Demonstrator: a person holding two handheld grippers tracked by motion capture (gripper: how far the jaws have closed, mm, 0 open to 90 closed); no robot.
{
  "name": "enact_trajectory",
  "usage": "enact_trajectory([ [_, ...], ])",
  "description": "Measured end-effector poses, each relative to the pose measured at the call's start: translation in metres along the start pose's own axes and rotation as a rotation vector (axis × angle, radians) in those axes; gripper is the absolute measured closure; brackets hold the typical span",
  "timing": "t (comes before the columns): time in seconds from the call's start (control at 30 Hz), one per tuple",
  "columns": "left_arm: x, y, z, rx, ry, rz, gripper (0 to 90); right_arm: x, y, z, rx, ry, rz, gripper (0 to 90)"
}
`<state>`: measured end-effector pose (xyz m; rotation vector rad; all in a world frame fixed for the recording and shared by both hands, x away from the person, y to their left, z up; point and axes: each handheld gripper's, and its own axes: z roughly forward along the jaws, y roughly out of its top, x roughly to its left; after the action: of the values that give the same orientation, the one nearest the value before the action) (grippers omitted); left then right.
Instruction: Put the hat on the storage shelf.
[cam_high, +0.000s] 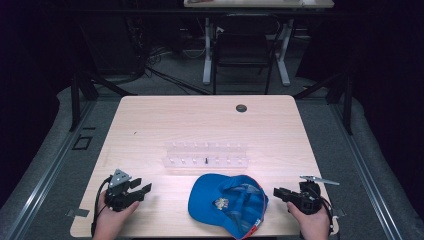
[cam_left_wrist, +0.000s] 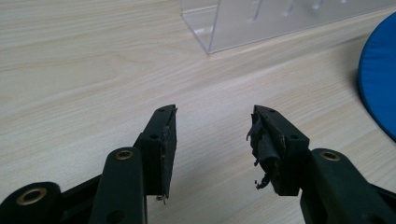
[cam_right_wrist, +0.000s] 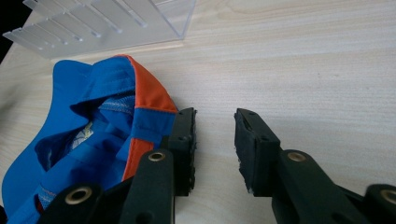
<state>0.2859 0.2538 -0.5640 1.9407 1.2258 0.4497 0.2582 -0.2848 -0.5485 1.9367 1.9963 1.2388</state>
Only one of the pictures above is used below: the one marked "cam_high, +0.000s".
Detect person's left hand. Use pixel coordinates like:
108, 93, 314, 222
92, 190, 141, 240

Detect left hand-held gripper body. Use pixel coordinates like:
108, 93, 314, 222
104, 168, 141, 213

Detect black metal stand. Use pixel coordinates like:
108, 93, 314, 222
68, 64, 138, 132
292, 68, 354, 136

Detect grey tape strip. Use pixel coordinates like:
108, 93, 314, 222
65, 208, 91, 219

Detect person's right hand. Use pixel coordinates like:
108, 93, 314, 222
286, 201, 331, 240

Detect black floor cables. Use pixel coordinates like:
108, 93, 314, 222
143, 46, 212, 96

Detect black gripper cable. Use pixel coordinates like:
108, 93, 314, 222
319, 195, 336, 235
90, 176, 113, 238

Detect black folding chair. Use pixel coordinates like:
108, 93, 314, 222
212, 13, 282, 96

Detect white-legged desk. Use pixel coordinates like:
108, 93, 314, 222
182, 0, 335, 87

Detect clear acrylic peg rack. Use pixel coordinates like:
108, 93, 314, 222
162, 141, 251, 169

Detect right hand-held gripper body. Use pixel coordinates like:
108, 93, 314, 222
294, 175, 341, 216

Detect blue baseball cap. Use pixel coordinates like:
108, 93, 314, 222
187, 173, 270, 240

